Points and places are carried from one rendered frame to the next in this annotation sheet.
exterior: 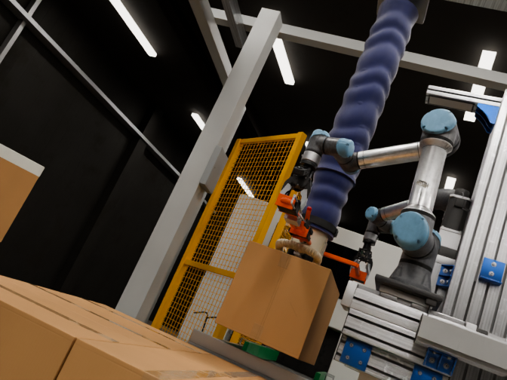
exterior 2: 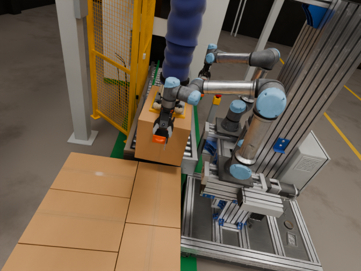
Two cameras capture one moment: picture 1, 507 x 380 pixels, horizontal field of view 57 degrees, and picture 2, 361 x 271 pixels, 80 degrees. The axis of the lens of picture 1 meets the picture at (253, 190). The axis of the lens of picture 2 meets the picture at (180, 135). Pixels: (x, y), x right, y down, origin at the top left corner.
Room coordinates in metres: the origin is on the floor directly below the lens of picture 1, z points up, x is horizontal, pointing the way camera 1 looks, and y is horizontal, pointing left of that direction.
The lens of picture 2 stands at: (0.85, 0.17, 2.01)
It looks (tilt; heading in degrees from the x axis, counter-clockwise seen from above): 38 degrees down; 335
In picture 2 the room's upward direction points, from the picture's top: 14 degrees clockwise
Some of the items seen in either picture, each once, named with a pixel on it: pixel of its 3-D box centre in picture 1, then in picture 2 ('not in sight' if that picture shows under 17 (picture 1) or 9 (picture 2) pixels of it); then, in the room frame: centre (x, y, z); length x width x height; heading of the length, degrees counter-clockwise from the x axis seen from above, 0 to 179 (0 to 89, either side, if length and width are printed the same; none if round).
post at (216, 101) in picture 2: not in sight; (204, 133); (2.63, -0.99, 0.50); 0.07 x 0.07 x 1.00; 73
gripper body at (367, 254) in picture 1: (366, 251); (206, 69); (2.51, -0.71, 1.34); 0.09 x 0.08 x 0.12; 159
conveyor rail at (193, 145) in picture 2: not in sight; (189, 105); (3.25, -1.00, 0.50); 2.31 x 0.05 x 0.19; 163
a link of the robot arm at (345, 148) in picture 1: (339, 149); (189, 94); (1.77, -0.26, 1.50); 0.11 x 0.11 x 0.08; 53
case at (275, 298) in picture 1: (284, 306); (165, 123); (2.35, -0.37, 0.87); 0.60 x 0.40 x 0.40; 159
